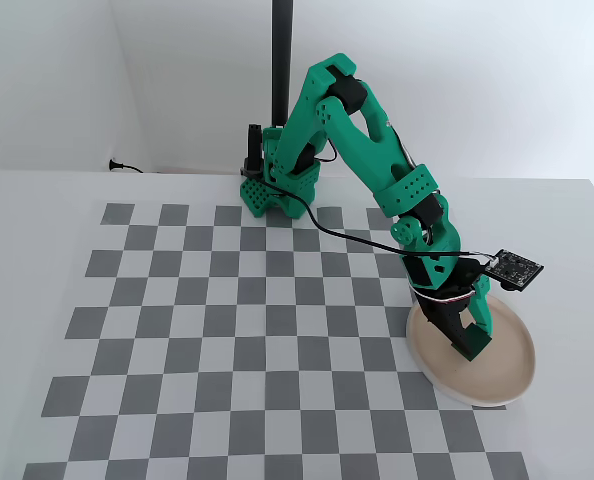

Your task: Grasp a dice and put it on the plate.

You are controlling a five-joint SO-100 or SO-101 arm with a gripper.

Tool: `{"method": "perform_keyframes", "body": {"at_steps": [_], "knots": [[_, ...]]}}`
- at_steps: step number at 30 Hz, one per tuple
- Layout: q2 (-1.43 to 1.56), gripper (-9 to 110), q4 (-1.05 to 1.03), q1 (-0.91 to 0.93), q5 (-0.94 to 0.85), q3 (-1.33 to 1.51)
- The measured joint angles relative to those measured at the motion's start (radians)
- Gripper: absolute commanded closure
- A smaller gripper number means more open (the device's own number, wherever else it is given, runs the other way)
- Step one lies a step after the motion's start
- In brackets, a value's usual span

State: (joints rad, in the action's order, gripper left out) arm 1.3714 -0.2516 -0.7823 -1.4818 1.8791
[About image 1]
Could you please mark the black vertical pole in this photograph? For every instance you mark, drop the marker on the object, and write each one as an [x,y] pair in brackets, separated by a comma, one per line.
[282,60]

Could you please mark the beige round plate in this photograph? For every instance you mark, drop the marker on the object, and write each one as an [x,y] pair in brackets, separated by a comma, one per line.
[507,370]

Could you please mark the black wall plug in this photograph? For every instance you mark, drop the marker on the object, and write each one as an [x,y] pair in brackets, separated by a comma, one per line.
[113,164]

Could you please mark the black wrist camera board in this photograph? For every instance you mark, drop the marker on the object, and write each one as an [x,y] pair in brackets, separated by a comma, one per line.
[517,267]

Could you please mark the black table clamp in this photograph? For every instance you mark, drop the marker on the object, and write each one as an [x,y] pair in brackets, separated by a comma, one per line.
[253,145]

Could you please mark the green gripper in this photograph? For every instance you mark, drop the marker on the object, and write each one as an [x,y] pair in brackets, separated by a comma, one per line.
[448,312]

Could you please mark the dark green dice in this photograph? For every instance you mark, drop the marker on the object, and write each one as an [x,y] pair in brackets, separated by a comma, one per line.
[477,345]

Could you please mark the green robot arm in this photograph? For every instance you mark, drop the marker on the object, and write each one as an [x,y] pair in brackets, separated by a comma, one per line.
[372,145]

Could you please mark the grey white checkerboard mat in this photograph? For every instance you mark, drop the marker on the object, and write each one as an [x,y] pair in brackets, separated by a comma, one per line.
[297,350]

